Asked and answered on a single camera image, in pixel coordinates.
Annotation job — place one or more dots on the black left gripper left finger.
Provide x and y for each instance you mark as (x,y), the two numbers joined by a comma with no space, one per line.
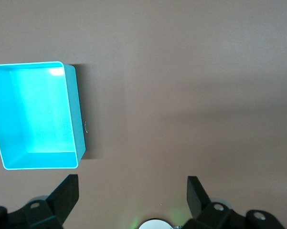
(62,200)

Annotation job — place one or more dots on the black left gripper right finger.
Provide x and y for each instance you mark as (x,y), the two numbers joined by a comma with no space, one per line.
(198,202)

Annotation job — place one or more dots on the teal plastic storage box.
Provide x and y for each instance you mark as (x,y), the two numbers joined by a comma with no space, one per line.
(38,114)

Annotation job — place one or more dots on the brown table mat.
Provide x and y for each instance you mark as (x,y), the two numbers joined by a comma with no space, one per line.
(181,71)

